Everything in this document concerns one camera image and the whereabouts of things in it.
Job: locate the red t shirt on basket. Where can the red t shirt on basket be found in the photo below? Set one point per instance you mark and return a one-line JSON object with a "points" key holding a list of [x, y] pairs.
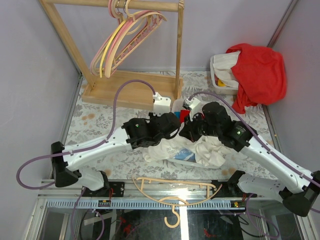
{"points": [[260, 72]]}

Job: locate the floral table cloth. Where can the floral table cloth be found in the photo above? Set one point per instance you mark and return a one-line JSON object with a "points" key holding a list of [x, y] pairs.
{"points": [[90, 121]]}

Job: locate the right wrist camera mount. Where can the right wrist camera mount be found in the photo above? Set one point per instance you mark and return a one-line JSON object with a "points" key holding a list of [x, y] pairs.
{"points": [[193, 106]]}

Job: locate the aluminium rail frame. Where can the aluminium rail frame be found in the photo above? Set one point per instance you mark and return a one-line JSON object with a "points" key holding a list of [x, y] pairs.
{"points": [[127, 196]]}

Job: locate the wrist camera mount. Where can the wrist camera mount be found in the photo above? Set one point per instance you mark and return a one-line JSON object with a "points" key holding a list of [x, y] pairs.
{"points": [[161, 105], [193, 106]]}

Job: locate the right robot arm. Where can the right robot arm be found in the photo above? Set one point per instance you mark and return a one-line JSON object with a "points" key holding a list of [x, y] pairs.
{"points": [[295, 187]]}

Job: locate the peach hanger on rack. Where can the peach hanger on rack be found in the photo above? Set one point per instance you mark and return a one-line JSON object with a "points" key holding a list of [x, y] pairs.
{"points": [[147, 21]]}

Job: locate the pink plastic hanger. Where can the pink plastic hanger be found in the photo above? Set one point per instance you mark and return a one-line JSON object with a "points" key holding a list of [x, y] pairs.
{"points": [[126, 30]]}

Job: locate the wooden clothes rack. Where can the wooden clothes rack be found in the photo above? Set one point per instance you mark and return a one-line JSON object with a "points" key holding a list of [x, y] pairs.
{"points": [[139, 93]]}

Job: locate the white laundry basket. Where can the white laundry basket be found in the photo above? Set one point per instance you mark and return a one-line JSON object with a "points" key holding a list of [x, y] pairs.
{"points": [[207, 152], [223, 80]]}

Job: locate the white front laundry basket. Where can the white front laundry basket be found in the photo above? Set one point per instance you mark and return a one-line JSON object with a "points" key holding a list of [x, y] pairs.
{"points": [[207, 152]]}

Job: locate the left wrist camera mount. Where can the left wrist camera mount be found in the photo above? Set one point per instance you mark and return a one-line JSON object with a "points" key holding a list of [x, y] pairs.
{"points": [[161, 105]]}

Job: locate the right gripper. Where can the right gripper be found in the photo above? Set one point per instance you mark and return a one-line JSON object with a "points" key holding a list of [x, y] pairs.
{"points": [[188, 131]]}

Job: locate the white back laundry basket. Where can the white back laundry basket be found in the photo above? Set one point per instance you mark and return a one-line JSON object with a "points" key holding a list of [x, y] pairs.
{"points": [[223, 80]]}

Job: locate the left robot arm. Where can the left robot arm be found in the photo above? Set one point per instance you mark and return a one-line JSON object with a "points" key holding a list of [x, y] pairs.
{"points": [[69, 162]]}

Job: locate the pile of folded clothes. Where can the pile of folded clothes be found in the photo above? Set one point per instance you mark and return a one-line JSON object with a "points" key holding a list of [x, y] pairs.
{"points": [[181, 113]]}

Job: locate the white t shirt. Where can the white t shirt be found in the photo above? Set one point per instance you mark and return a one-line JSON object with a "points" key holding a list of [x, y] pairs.
{"points": [[158, 152]]}

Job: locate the yellow plastic hanger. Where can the yellow plastic hanger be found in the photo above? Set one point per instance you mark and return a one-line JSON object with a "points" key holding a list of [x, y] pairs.
{"points": [[106, 59]]}

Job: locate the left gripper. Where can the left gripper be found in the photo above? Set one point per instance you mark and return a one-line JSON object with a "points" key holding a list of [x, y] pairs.
{"points": [[152, 116]]}

